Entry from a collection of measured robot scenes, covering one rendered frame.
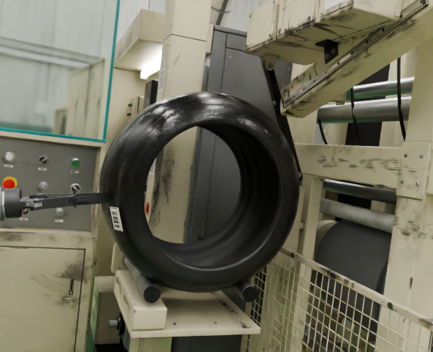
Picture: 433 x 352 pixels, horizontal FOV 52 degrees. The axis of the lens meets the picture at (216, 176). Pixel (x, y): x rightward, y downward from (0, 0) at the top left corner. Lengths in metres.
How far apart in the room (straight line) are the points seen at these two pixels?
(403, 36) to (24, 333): 1.65
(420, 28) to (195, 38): 0.73
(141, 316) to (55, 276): 0.74
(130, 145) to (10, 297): 0.97
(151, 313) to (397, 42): 0.92
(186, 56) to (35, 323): 1.16
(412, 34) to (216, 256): 0.86
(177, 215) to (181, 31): 0.62
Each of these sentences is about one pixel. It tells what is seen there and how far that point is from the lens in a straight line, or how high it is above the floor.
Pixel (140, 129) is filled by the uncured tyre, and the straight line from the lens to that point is 1.15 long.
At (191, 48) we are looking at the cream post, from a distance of 1.57.
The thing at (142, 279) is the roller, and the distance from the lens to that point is 1.27.
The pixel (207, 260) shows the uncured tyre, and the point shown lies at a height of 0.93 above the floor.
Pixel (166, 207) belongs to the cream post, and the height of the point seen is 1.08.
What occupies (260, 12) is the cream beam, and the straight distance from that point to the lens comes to 1.56.
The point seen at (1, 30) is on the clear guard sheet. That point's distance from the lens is 1.89.
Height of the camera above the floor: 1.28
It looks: 3 degrees down
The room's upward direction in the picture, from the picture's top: 7 degrees clockwise
